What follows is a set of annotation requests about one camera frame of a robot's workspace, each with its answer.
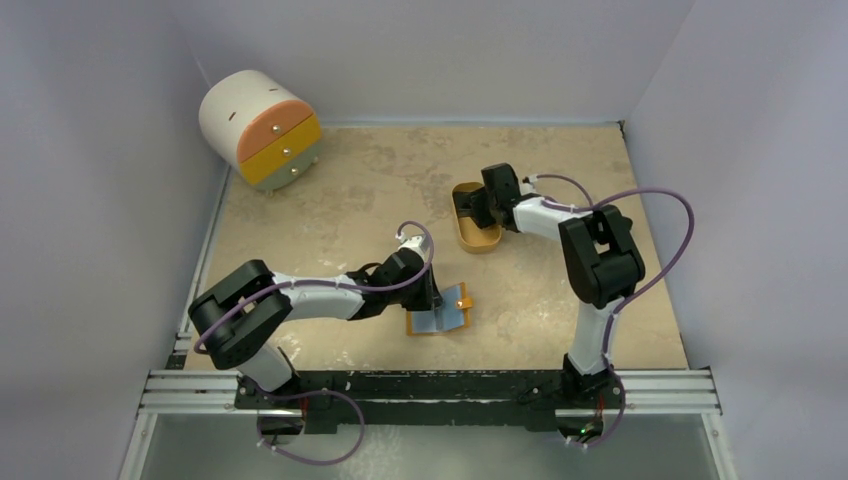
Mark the orange oval tray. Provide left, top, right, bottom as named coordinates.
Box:
left=451, top=182, right=502, bottom=254

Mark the white round mini drawer chest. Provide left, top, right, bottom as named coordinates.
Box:
left=198, top=70, right=322, bottom=192

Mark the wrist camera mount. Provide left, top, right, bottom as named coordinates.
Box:
left=396, top=232, right=427, bottom=258
left=519, top=174, right=540, bottom=196

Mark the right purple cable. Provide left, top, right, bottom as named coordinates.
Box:
left=526, top=173, right=697, bottom=452

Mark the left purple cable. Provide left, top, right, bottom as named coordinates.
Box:
left=193, top=220, right=436, bottom=356

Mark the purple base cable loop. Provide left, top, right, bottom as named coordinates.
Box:
left=254, top=387, right=370, bottom=467

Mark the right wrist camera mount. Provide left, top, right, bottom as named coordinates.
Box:
left=519, top=174, right=540, bottom=196

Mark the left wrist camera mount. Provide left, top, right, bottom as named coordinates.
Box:
left=396, top=232, right=427, bottom=258

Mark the black credit card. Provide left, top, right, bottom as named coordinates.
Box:
left=452, top=191, right=475, bottom=218

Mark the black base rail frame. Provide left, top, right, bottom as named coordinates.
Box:
left=135, top=367, right=723, bottom=439

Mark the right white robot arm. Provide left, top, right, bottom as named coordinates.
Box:
left=451, top=163, right=645, bottom=407

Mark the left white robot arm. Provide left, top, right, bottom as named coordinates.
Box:
left=187, top=247, right=444, bottom=409

